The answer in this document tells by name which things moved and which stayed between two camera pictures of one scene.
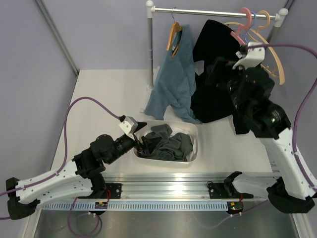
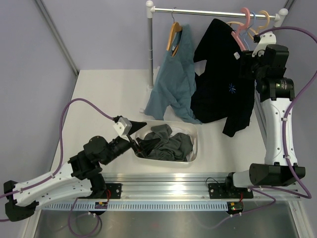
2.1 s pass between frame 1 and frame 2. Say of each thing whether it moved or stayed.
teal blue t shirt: stayed
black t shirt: stayed
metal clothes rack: stayed
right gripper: moved
